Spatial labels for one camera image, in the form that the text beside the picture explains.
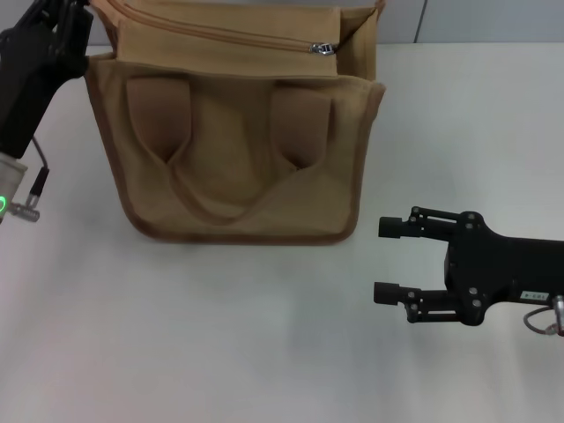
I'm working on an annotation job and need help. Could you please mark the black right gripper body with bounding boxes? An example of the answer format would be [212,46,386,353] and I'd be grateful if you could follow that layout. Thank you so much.
[442,211,564,328]

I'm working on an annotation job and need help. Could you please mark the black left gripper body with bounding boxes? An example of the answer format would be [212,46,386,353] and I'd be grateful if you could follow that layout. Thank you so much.
[0,16,88,159]

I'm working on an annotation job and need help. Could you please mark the khaki canvas food bag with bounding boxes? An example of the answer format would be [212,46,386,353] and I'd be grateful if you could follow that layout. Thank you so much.
[85,0,387,245]

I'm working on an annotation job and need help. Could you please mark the right gripper cable with connector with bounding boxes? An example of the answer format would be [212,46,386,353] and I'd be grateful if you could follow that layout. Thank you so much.
[522,295,564,338]

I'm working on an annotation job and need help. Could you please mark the gripper cable with connector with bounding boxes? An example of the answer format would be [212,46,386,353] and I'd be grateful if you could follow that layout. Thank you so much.
[522,295,564,338]
[11,135,50,222]

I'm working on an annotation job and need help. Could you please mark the left gripper cable with connector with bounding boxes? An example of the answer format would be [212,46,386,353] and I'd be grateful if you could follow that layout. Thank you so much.
[11,135,50,222]

